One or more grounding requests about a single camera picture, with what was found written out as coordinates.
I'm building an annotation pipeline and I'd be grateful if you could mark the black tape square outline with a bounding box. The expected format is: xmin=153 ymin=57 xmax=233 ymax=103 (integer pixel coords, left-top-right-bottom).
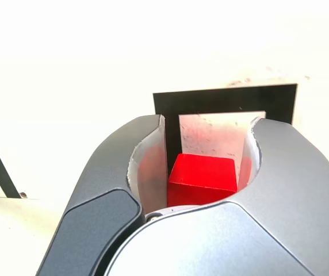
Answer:
xmin=152 ymin=83 xmax=298 ymax=176

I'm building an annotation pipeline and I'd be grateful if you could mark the red cube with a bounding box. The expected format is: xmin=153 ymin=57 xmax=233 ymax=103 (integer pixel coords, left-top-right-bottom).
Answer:
xmin=166 ymin=153 xmax=238 ymax=208

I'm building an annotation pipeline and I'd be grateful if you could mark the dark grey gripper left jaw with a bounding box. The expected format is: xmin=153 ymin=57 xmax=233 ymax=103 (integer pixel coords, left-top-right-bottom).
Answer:
xmin=36 ymin=114 xmax=169 ymax=276

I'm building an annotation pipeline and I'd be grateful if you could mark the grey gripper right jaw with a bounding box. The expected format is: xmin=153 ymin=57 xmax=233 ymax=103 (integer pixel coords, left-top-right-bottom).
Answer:
xmin=104 ymin=116 xmax=329 ymax=276

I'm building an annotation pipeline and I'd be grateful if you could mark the black tape strip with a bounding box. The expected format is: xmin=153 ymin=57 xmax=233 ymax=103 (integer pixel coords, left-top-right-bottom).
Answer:
xmin=0 ymin=120 xmax=23 ymax=199

